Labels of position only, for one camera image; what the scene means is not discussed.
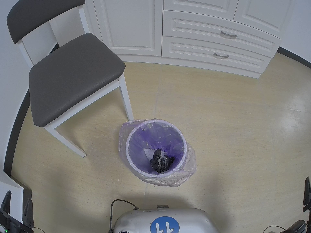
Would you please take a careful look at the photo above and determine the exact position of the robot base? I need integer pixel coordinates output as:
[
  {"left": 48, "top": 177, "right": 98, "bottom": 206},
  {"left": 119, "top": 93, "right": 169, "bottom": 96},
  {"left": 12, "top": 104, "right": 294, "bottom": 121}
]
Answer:
[{"left": 114, "top": 204, "right": 219, "bottom": 233}]

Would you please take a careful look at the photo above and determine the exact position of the black cable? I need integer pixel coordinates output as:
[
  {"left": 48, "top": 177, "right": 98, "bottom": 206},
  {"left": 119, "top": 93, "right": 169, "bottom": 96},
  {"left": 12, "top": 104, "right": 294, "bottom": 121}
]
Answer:
[
  {"left": 110, "top": 199, "right": 139, "bottom": 231},
  {"left": 264, "top": 225, "right": 286, "bottom": 233}
]

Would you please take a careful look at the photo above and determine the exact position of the white trash bin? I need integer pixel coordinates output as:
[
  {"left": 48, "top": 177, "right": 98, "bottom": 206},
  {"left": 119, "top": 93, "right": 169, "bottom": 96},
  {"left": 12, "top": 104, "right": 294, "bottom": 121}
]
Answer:
[{"left": 125, "top": 120, "right": 187, "bottom": 178}]

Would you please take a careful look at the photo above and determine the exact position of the white chair with grey seat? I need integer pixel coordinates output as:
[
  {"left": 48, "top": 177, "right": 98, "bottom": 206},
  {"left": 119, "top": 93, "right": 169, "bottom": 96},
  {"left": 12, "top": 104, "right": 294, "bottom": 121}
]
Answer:
[{"left": 6, "top": 0, "right": 135, "bottom": 158}]

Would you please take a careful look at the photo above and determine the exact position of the white wardrobe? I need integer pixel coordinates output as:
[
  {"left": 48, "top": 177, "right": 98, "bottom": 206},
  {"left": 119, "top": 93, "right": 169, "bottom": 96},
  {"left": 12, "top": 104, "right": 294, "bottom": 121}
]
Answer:
[{"left": 82, "top": 0, "right": 300, "bottom": 79}]

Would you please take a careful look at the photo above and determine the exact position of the purple plastic bag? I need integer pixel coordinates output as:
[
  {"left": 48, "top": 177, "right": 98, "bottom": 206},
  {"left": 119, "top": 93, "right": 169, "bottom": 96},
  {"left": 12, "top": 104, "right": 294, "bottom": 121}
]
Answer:
[{"left": 118, "top": 118, "right": 196, "bottom": 187}]

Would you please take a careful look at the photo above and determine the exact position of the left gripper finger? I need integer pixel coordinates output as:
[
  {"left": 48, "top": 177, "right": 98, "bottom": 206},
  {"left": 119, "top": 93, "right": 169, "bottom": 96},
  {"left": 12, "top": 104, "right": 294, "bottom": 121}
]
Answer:
[
  {"left": 22, "top": 198, "right": 34, "bottom": 227},
  {"left": 1, "top": 190, "right": 12, "bottom": 214}
]

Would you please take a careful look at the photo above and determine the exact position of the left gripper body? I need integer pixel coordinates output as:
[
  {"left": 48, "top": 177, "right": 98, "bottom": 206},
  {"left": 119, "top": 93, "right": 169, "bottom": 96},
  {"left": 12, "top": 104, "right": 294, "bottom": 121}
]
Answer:
[{"left": 0, "top": 209, "right": 33, "bottom": 233}]

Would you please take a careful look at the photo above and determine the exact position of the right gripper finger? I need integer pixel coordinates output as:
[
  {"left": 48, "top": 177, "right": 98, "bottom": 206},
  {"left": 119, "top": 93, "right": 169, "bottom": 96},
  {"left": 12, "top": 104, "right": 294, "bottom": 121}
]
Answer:
[{"left": 303, "top": 177, "right": 311, "bottom": 213}]

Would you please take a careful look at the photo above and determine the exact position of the black plastic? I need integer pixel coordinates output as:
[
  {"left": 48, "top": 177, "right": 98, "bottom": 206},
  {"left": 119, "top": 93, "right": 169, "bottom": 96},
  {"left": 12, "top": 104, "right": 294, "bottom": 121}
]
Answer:
[{"left": 149, "top": 148, "right": 175, "bottom": 174}]

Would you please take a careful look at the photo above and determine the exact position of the white paper scrap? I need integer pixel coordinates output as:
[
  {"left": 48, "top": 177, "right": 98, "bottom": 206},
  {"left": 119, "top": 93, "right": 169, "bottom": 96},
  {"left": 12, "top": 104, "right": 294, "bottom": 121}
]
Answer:
[{"left": 143, "top": 148, "right": 168, "bottom": 162}]

